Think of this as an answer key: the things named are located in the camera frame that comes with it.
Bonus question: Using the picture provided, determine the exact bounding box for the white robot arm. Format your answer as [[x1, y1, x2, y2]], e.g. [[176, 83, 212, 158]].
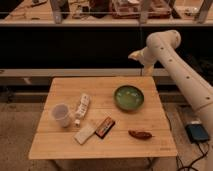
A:
[[129, 30, 213, 171]]

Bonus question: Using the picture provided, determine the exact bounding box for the white flat packet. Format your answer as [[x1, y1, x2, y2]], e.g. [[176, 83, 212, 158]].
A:
[[74, 124, 96, 145]]

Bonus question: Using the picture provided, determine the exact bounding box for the black cable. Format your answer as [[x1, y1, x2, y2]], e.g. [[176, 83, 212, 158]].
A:
[[175, 141, 211, 171]]

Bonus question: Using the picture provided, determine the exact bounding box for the black foot pedal box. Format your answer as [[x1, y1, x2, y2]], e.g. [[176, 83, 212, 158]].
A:
[[185, 124, 210, 143]]

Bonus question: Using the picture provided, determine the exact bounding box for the orange black candy bar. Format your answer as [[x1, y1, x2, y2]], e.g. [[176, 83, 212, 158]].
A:
[[95, 117, 115, 139]]

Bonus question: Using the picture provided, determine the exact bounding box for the green bowl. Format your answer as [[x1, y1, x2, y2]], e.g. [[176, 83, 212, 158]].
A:
[[114, 85, 144, 111]]

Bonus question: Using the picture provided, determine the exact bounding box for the wooden table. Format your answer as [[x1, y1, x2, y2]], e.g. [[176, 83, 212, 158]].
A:
[[29, 77, 177, 160]]

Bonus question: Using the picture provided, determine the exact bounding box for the long wooden shelf bench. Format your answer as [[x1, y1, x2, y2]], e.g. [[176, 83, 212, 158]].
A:
[[0, 67, 213, 88]]

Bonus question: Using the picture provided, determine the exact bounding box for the translucent plastic cup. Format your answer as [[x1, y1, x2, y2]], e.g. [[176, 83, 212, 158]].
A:
[[51, 104, 71, 128]]

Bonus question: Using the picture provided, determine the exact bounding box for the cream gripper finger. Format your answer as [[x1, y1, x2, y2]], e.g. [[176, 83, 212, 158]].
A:
[[143, 65, 154, 76], [128, 51, 140, 61]]

